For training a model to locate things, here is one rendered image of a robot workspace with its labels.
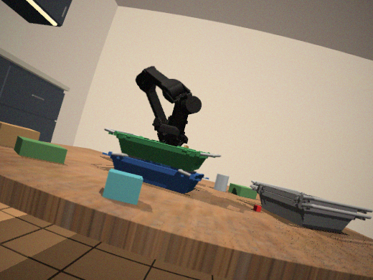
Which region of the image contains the small tan block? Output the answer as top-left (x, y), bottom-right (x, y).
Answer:
top-left (0, 121), bottom-right (40, 147)

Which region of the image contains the small red block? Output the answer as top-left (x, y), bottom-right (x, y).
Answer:
top-left (253, 205), bottom-right (262, 212)

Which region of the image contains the teal block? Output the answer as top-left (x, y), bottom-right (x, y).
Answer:
top-left (103, 169), bottom-right (143, 205)

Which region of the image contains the blue plastic tray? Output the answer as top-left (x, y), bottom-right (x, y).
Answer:
top-left (103, 151), bottom-right (209, 194)

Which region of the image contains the white cylinder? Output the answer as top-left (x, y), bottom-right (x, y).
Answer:
top-left (213, 173), bottom-right (229, 192)

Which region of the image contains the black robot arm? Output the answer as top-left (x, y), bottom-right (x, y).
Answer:
top-left (135, 66), bottom-right (202, 143)

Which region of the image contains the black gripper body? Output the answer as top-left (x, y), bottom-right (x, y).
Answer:
top-left (159, 113), bottom-right (188, 144)

